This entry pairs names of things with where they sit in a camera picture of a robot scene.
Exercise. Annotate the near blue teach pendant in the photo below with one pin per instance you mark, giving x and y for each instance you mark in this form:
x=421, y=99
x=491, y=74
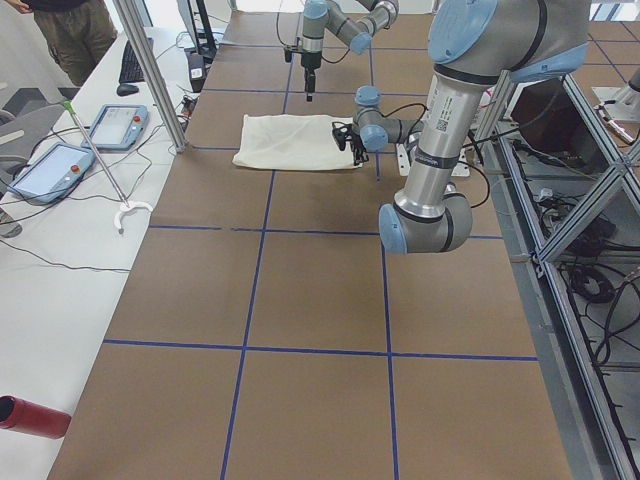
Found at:
x=54, y=174

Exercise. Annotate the white hook reacher stick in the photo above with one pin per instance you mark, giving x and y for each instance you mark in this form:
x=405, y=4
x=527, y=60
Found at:
x=126, y=206

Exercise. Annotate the red cylinder bottle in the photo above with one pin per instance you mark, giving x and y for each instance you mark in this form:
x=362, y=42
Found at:
x=26, y=417

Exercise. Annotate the black computer mouse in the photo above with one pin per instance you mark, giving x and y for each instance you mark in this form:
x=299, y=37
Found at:
x=125, y=89

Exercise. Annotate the seated person in black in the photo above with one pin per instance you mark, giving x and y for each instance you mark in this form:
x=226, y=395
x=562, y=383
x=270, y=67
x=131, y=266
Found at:
x=78, y=33

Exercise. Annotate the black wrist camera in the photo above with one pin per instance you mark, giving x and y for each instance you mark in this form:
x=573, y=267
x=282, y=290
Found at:
x=290, y=51
x=341, y=133

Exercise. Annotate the far blue teach pendant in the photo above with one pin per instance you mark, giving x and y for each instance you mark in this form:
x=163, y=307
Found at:
x=117, y=127

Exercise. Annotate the cream cat print t-shirt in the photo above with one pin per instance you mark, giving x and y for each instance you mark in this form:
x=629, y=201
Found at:
x=292, y=143

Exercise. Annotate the aluminium frame post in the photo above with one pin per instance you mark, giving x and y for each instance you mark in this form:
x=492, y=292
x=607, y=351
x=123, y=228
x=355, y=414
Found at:
x=132, y=23

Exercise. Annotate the blue teach pendant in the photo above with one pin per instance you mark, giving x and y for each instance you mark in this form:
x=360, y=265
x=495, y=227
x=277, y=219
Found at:
x=117, y=127
x=54, y=174

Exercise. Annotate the aluminium side frame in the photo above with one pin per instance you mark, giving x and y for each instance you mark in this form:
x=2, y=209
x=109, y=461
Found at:
x=563, y=157

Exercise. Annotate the black keyboard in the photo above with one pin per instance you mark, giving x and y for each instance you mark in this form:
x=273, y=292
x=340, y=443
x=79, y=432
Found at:
x=131, y=70

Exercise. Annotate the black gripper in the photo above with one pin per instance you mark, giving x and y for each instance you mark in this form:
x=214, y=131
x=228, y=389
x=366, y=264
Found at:
x=354, y=143
x=310, y=61

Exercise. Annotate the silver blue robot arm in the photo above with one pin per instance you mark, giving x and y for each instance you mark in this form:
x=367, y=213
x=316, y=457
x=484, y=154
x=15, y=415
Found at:
x=320, y=16
x=470, y=43

